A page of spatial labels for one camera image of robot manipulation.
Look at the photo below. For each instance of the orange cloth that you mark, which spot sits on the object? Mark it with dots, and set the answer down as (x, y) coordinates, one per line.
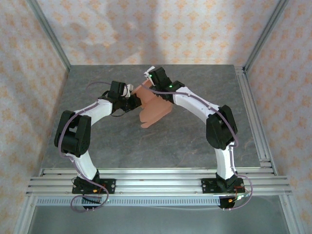
(153, 112)

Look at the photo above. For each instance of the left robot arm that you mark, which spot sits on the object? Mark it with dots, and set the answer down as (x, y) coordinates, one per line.
(85, 165)

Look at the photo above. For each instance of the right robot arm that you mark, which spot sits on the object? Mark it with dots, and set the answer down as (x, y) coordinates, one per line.
(224, 163)

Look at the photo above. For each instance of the aluminium mounting rails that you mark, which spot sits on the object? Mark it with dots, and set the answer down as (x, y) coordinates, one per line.
(158, 182)

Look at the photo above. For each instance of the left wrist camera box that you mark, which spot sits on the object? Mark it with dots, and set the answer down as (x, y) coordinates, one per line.
(126, 91)

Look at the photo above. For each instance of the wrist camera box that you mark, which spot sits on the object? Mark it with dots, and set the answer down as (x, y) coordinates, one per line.
(126, 91)
(148, 73)

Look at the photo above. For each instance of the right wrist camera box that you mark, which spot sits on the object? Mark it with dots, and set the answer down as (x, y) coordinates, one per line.
(148, 73)

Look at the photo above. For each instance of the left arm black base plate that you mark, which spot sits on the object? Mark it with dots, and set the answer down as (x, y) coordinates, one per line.
(109, 185)

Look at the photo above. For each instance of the aluminium frame post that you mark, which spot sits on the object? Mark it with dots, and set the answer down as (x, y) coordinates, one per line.
(267, 31)
(290, 214)
(49, 31)
(26, 214)

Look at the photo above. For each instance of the aluminium side rail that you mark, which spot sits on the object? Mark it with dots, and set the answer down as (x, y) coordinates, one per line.
(254, 122)

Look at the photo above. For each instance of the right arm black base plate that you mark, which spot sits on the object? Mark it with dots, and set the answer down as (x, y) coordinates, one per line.
(207, 185)

